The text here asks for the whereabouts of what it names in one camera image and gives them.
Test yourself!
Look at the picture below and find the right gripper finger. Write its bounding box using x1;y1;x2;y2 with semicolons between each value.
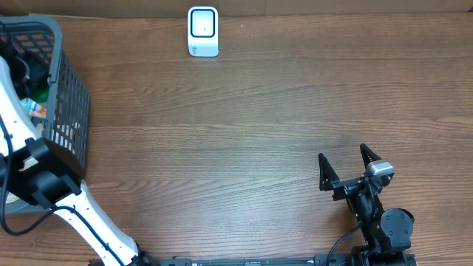
318;153;339;191
360;143;381;169

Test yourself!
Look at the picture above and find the orange tissue packet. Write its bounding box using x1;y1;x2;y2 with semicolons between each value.
21;98;47;119

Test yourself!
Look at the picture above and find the beige powder pouch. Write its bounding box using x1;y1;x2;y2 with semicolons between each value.
35;123;45;134

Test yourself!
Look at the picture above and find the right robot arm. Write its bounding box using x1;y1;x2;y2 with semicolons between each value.
314;143;417;266

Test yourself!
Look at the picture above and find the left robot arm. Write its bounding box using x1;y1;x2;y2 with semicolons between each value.
1;60;156;265

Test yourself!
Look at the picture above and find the white barcode scanner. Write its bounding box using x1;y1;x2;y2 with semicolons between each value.
187;6;219;58

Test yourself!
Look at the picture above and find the grey plastic mesh basket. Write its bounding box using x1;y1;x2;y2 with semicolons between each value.
1;16;90;214

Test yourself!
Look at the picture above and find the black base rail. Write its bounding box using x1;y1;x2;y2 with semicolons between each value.
88;253;418;266

